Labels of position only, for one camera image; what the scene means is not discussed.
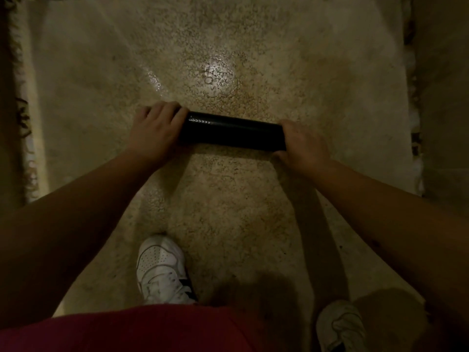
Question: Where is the black cylindrical handle bar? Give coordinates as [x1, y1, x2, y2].
[178, 111, 287, 152]

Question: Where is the white right sneaker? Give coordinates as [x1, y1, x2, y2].
[316, 300, 369, 352]

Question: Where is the white left sneaker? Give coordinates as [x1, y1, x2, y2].
[136, 235, 199, 306]

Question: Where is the red shirt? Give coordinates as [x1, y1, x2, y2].
[0, 303, 283, 352]

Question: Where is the person's right forearm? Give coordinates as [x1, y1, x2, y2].
[311, 158, 469, 328]

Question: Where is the person's left forearm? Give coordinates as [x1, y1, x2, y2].
[0, 149, 162, 331]

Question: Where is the person's left hand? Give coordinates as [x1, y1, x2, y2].
[126, 101, 191, 168]

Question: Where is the fringed patterned rug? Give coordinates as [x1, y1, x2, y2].
[0, 0, 51, 217]
[402, 0, 469, 217]

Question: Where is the person's right hand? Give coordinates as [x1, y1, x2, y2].
[272, 119, 333, 173]

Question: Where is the white sneaker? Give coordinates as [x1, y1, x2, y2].
[136, 235, 199, 306]
[316, 300, 369, 352]

